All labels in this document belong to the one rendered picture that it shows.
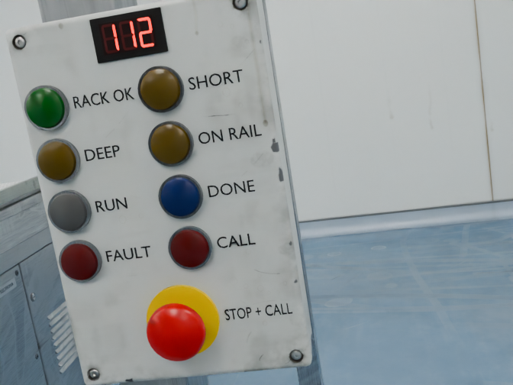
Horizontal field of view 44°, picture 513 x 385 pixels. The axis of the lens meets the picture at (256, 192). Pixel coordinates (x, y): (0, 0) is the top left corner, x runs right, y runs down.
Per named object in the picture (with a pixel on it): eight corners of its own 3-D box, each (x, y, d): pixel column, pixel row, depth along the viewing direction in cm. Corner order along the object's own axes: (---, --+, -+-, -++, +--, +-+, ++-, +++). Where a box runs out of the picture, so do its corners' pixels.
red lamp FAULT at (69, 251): (99, 280, 44) (91, 242, 43) (62, 284, 44) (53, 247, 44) (104, 276, 45) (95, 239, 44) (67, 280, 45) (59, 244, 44)
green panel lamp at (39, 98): (66, 126, 42) (57, 84, 41) (27, 132, 42) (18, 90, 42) (71, 124, 43) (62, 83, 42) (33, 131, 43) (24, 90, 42)
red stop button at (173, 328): (207, 363, 42) (196, 306, 41) (149, 368, 42) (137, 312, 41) (219, 334, 46) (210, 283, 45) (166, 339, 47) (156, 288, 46)
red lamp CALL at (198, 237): (211, 267, 43) (204, 228, 42) (172, 272, 43) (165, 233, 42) (214, 263, 43) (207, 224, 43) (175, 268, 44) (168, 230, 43)
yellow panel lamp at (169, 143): (192, 163, 41) (185, 121, 41) (152, 168, 42) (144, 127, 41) (195, 160, 42) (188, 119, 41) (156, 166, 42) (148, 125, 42)
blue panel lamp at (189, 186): (202, 215, 42) (195, 175, 41) (162, 221, 42) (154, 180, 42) (204, 212, 43) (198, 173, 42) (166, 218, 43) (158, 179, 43)
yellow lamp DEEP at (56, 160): (78, 179, 42) (69, 138, 42) (40, 184, 43) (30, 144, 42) (82, 176, 43) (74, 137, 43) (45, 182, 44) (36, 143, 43)
